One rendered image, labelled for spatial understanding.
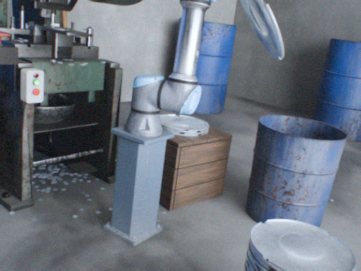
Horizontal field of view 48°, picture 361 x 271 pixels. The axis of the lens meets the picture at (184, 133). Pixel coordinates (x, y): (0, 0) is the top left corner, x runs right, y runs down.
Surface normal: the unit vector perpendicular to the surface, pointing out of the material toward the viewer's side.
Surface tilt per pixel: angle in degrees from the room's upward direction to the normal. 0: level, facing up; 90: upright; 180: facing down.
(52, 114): 105
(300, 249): 0
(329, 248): 0
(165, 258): 0
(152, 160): 90
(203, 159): 90
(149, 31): 90
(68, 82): 90
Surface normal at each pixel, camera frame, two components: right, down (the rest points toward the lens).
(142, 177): 0.15, 0.30
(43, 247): 0.13, -0.95
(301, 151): -0.27, 0.28
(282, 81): -0.65, 0.14
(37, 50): 0.75, 0.28
